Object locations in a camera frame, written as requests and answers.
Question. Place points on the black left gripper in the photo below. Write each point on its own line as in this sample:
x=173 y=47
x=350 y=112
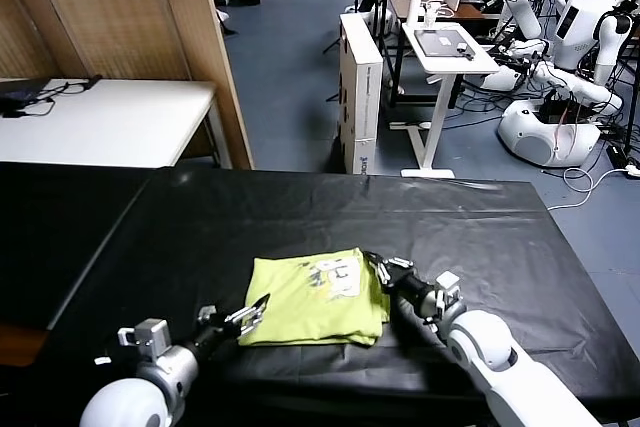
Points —
x=215 y=329

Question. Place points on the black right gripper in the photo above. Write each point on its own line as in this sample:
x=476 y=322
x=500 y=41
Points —
x=407 y=287

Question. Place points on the yellow-green t-shirt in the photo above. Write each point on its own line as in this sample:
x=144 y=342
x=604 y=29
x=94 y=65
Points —
x=300 y=312

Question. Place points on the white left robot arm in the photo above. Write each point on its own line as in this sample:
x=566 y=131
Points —
x=125 y=407

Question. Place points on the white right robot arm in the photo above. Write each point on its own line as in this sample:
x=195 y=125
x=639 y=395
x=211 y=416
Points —
x=500 y=362

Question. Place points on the white idle robot arm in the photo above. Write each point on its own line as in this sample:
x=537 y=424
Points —
x=575 y=84

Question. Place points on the black plastic table cover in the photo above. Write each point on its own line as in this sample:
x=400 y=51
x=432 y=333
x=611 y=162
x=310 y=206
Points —
x=300 y=197

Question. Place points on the black side table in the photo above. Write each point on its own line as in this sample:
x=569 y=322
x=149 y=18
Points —
x=60 y=227

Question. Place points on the white robot mobile base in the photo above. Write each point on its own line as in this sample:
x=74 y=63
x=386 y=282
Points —
x=535 y=132

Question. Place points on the tall white cardboard box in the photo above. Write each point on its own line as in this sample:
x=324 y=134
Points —
x=360 y=72

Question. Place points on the white height-adjustable desk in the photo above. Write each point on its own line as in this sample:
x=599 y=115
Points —
x=450 y=64

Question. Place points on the white folding table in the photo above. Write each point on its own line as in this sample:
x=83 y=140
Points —
x=125 y=122

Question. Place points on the small black device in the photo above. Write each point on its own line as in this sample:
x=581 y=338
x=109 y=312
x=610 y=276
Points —
x=465 y=49

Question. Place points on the grey closed laptop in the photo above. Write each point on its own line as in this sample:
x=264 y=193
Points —
x=440 y=42

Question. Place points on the black power strip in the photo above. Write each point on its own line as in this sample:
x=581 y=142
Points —
x=617 y=156

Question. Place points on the small white container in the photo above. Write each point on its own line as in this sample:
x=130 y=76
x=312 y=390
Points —
x=430 y=17

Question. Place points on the white water bottle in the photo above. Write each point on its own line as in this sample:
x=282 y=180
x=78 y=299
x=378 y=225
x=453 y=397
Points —
x=414 y=9

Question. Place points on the brown wooden desk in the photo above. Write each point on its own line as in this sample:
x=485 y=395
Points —
x=475 y=11

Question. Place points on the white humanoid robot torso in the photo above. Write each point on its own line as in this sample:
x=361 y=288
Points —
x=575 y=32

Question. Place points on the dark flat laptop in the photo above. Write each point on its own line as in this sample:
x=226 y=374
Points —
x=15 y=92

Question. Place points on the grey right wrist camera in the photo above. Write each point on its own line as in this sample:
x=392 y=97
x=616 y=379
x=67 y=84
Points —
x=449 y=284

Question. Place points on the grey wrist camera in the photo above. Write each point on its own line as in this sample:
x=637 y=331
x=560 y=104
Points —
x=449 y=284
x=150 y=334

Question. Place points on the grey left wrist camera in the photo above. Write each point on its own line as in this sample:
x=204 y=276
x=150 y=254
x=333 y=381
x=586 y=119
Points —
x=150 y=334

